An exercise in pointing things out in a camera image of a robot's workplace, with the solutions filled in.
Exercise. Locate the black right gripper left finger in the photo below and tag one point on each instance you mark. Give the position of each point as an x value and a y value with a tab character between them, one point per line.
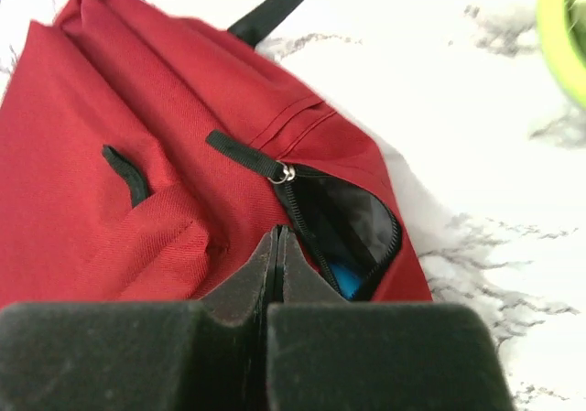
188	355

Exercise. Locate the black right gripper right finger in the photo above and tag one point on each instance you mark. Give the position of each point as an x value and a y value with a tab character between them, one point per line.
326	353

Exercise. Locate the blue paperback book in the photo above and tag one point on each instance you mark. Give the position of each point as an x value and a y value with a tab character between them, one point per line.
349	283

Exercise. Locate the red student backpack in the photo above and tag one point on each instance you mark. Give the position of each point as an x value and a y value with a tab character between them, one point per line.
144	156

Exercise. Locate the green plastic tray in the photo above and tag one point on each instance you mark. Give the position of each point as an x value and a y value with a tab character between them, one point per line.
561	31

